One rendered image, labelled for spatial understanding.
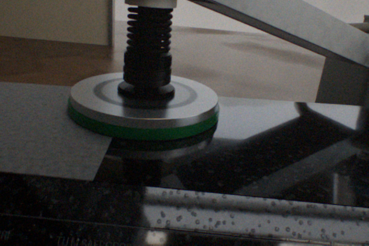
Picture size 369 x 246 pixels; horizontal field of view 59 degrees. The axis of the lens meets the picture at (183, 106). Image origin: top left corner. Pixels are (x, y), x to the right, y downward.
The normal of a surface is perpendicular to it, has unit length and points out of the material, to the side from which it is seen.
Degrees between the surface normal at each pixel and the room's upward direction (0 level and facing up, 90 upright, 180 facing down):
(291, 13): 90
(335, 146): 0
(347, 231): 45
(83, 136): 0
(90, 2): 90
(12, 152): 0
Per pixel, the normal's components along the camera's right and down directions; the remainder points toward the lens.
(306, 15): 0.42, 0.35
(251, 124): 0.09, -0.93
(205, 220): 0.04, -0.42
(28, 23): -0.01, 0.35
